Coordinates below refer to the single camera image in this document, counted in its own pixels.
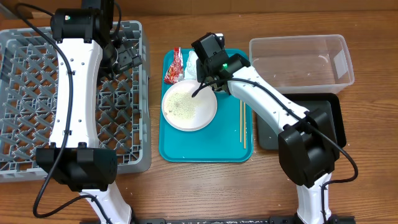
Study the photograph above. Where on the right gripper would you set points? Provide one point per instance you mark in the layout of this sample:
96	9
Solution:
199	74

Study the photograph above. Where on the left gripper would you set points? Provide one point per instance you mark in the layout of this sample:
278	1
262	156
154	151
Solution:
129	56

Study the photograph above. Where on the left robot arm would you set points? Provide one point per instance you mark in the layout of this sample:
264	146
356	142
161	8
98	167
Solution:
88	49

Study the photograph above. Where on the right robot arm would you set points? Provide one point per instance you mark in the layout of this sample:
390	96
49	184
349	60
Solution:
306	139

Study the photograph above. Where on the crumpled white tissue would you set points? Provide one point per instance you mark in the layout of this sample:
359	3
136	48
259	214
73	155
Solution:
190	72

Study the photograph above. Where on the red snack wrapper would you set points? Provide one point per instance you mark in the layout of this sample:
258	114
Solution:
175	71

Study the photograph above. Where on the left wooden chopstick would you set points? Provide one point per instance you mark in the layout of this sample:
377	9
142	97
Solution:
240	121

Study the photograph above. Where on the wooden chopstick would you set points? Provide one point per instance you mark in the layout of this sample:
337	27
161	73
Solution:
244	125
240	121

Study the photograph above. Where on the right wooden chopstick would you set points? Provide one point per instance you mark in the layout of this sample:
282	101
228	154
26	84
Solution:
244	125

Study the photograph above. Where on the rice leftovers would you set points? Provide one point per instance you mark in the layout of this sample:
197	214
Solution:
181	105

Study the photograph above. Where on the large white plate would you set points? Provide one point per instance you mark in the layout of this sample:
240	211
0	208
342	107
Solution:
204	113

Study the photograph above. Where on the teal serving tray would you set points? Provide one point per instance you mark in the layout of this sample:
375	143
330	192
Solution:
216	142

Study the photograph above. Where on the grey plastic dish rack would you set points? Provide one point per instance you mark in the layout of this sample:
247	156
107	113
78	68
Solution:
29	81

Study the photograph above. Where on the black plastic tray bin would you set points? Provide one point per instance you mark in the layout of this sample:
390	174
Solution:
327	102

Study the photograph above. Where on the clear plastic bin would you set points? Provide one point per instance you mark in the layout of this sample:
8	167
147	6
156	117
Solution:
303	63

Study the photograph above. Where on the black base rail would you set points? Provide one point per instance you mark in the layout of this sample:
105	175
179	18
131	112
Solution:
334	219

